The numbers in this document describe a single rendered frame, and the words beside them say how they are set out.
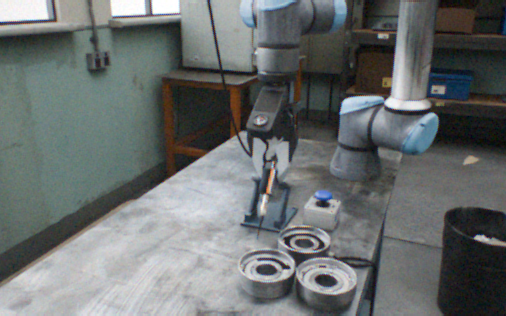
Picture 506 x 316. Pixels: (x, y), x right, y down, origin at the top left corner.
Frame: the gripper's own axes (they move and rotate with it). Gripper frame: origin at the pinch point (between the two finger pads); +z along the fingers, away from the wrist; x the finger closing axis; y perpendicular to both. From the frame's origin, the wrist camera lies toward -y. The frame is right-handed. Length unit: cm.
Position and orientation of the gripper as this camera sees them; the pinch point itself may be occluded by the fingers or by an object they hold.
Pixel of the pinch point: (270, 177)
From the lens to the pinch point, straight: 84.9
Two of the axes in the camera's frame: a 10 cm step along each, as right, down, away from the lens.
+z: -0.1, 9.4, 3.5
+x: -9.3, -1.4, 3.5
